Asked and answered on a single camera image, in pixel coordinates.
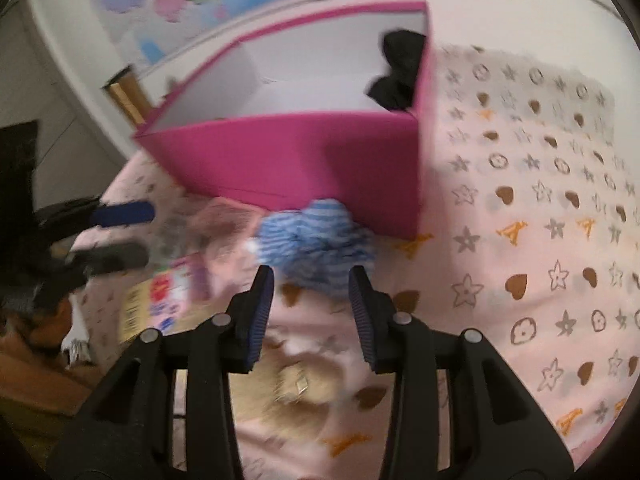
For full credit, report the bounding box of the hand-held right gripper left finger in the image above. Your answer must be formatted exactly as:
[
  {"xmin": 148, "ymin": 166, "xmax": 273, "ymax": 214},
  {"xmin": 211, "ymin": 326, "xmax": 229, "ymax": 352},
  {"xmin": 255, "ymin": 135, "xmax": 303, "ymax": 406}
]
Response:
[{"xmin": 47, "ymin": 264, "xmax": 276, "ymax": 480}]

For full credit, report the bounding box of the pink patterned sheet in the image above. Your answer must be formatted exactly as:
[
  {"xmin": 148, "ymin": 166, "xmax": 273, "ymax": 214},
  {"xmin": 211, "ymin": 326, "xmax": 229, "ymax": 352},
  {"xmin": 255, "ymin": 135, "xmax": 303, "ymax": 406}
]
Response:
[{"xmin": 65, "ymin": 45, "xmax": 640, "ymax": 480}]

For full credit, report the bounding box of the pink floral tissue pack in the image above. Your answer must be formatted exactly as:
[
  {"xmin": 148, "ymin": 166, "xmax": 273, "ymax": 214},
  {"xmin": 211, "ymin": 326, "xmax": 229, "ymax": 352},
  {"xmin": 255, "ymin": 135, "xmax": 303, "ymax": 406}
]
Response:
[{"xmin": 149, "ymin": 252, "xmax": 213, "ymax": 328}]

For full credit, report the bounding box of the yellow tissue pack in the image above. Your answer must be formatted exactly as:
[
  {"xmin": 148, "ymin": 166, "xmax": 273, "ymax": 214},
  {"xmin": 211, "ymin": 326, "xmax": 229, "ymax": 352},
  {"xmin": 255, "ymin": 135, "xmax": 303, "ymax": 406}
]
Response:
[{"xmin": 119, "ymin": 280, "xmax": 168, "ymax": 346}]

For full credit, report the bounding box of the blue checked scrunchie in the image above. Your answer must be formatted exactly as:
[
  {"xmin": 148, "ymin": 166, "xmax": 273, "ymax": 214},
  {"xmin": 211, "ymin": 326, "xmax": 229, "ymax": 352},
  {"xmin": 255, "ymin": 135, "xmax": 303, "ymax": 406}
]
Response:
[{"xmin": 255, "ymin": 197, "xmax": 378, "ymax": 297}]

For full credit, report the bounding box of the black scrunchie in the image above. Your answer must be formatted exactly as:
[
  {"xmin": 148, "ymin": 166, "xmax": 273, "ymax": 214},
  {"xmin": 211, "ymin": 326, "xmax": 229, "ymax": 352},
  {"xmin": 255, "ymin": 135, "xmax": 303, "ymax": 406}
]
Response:
[{"xmin": 365, "ymin": 29, "xmax": 428, "ymax": 113}]

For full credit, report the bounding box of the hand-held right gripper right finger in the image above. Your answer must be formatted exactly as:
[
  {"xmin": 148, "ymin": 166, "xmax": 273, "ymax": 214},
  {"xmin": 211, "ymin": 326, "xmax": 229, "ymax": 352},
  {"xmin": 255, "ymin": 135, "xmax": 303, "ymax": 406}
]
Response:
[{"xmin": 347, "ymin": 265, "xmax": 576, "ymax": 480}]

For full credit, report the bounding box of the pale pink printed pack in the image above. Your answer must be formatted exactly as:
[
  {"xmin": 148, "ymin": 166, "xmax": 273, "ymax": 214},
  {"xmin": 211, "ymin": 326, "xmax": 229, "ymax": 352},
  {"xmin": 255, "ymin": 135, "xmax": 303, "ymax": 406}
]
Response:
[{"xmin": 190, "ymin": 197, "xmax": 263, "ymax": 261}]

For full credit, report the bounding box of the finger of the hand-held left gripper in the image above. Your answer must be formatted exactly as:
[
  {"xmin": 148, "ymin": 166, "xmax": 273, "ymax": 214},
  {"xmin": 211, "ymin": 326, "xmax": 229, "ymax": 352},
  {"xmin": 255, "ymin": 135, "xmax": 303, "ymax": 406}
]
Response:
[
  {"xmin": 50, "ymin": 241, "xmax": 151, "ymax": 281},
  {"xmin": 50, "ymin": 199, "xmax": 157, "ymax": 231}
]

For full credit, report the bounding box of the pink cardboard box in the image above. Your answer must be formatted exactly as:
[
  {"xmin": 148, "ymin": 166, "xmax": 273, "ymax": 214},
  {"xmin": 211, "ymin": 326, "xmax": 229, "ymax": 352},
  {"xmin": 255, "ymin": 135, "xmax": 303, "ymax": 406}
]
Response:
[{"xmin": 131, "ymin": 0, "xmax": 436, "ymax": 242}]

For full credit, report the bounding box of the olive and white plush toy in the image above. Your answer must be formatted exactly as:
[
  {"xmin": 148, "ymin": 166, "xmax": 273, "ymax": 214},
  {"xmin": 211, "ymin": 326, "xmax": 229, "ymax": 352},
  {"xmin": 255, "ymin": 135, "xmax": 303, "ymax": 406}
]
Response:
[{"xmin": 232, "ymin": 337, "xmax": 353, "ymax": 438}]

